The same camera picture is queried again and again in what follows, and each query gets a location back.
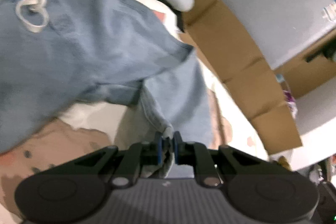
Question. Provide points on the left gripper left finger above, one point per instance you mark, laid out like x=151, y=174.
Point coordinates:
x=122, y=168

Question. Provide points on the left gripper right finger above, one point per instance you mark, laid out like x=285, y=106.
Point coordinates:
x=213, y=167

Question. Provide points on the blue denim pants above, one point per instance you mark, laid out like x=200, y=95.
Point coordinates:
x=54, y=52

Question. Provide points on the cream bear print bedsheet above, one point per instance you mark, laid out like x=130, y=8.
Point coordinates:
x=84, y=127

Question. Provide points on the brown cardboard box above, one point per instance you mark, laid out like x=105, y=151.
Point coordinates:
x=248, y=42

